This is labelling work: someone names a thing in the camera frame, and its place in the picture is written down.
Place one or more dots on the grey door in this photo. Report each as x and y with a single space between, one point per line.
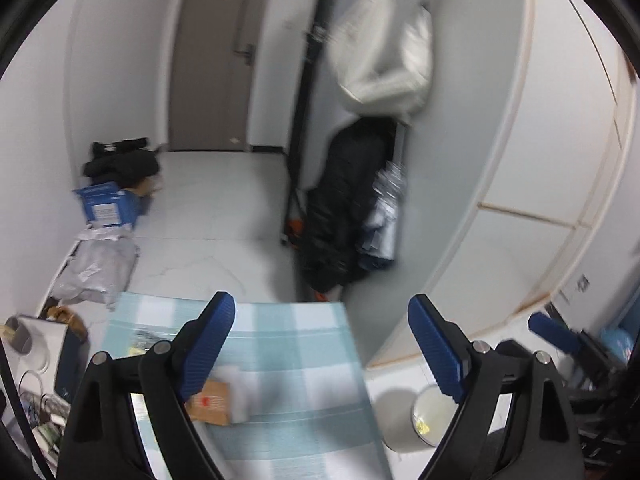
212 73

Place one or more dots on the grey cup with sticks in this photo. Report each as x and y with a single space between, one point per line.
27 343

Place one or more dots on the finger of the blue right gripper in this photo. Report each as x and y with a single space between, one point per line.
554 333

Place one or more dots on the grey courier bag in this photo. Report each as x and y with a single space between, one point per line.
99 268

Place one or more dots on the teal plaid tablecloth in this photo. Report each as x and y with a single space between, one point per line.
306 413

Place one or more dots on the black jacket hanging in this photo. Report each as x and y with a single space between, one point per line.
341 202

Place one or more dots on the white trash bin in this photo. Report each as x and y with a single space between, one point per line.
414 421

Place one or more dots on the brown heart sachet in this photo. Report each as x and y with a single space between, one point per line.
212 404

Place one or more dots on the silver folded umbrella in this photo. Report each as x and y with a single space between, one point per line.
377 249

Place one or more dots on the black framed glass door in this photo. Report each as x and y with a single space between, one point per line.
315 38

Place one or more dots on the black clothes pile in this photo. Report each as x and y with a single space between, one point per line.
126 163

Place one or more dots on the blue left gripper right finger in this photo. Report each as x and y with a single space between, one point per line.
444 347

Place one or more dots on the blue cardboard box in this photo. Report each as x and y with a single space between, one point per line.
107 205

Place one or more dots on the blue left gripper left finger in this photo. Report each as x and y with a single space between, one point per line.
199 343

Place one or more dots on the white shoulder bag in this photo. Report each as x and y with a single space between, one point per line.
379 70

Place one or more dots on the white navy box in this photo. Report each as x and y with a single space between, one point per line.
67 363

